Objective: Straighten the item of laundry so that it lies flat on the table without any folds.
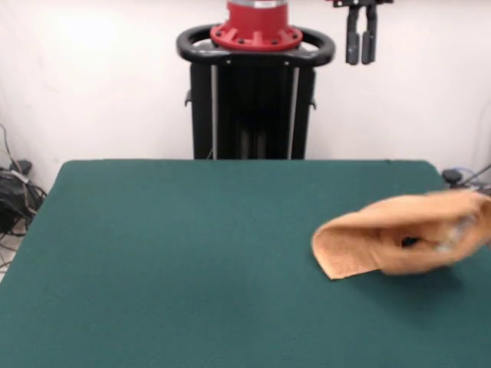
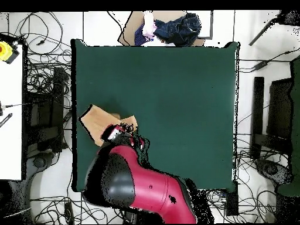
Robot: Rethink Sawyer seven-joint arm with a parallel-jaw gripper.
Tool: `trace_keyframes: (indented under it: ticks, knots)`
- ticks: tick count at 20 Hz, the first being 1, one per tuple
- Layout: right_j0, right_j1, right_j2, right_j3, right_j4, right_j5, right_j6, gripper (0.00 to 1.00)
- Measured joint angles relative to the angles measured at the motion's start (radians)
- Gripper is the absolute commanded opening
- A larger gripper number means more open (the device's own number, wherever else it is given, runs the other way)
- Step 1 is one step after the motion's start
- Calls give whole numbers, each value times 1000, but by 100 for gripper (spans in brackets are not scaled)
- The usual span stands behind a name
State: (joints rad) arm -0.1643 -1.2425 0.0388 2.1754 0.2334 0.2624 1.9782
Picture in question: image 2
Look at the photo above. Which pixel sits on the orange terry towel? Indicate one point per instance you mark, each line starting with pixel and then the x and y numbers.
pixel 98 121

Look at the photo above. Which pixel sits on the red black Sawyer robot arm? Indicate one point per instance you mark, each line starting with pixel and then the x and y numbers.
pixel 152 187

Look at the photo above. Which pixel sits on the dark green table cloth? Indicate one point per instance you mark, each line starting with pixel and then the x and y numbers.
pixel 164 77

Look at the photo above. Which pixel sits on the black equipment stand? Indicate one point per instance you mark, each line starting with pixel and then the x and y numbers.
pixel 44 112

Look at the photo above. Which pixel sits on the black power strip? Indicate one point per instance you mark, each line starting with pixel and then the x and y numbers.
pixel 232 201
pixel 69 212

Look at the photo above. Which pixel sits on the purple dotted cloth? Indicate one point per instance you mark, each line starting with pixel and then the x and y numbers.
pixel 140 37

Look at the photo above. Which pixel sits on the brown cardboard box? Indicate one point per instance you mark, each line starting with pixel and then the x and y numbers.
pixel 131 28

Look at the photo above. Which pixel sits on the white table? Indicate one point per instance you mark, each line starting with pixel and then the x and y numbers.
pixel 10 129

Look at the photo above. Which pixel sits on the pink cloth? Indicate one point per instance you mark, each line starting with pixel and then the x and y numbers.
pixel 148 25

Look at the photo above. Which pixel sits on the dark blue jeans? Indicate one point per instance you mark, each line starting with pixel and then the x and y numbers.
pixel 180 29

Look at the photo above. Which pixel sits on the yellow emergency stop button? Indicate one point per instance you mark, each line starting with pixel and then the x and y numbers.
pixel 5 50

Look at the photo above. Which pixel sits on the black power brick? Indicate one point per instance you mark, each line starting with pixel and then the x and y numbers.
pixel 260 65

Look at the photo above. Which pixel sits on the dark round device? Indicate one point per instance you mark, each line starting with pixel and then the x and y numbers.
pixel 271 170

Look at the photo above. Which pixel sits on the black monitor stand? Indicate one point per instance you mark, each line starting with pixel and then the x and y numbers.
pixel 280 107

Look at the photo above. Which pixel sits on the black tripod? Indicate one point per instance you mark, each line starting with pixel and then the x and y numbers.
pixel 288 17

